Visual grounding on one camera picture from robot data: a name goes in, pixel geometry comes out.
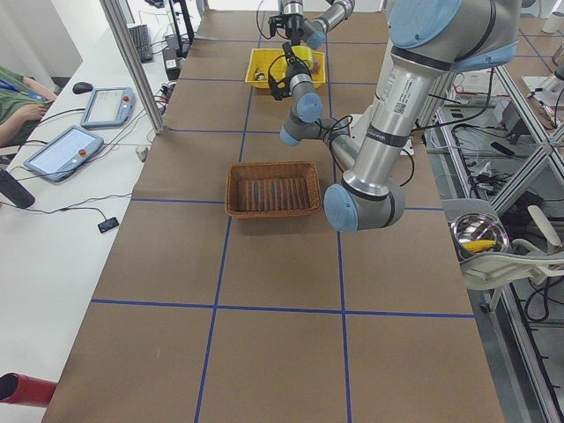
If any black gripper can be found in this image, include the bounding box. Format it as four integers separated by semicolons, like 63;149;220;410
283;42;308;79

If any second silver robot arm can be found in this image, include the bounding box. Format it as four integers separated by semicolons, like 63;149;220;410
269;0;355;49

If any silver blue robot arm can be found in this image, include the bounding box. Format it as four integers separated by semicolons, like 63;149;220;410
280;1;522;232

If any yellow plastic basket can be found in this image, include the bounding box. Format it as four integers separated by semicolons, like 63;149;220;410
245;48;326;89

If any brown wicker basket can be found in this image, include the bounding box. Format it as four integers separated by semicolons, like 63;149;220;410
226;161;322;219

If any black keyboard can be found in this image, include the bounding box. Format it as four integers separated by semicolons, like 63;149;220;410
128;24;153;63

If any white power adapter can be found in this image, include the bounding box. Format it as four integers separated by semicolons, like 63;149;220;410
136;145;149;162

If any upper blue teach pendant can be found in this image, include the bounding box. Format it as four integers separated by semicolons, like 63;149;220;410
80;87;136;130

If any blue teach pendant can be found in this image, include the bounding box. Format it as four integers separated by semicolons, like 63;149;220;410
24;126;103;182
80;87;136;130

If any black computer mouse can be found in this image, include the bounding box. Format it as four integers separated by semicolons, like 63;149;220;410
72;81;93;95

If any lower blue teach pendant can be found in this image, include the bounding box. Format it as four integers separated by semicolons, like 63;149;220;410
24;126;103;182

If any small black device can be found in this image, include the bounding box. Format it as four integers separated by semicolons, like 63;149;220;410
97;217;119;234

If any metal bowl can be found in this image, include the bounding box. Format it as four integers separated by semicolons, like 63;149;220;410
449;213;510;261

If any yellow toy corn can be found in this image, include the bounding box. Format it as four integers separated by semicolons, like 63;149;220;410
462;240;496;254

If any person in green shirt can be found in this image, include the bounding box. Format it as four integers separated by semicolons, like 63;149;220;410
1;66;57;148

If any white office chair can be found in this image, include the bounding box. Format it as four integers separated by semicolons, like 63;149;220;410
442;198;563;291

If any red cylinder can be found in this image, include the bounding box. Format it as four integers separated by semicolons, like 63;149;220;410
1;373;57;408

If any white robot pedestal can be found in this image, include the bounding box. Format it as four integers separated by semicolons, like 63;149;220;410
350;108;415;156

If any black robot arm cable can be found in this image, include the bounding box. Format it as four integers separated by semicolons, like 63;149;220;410
315;115;418;190

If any aluminium frame post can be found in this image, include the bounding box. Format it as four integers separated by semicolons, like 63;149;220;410
100;0;165;135

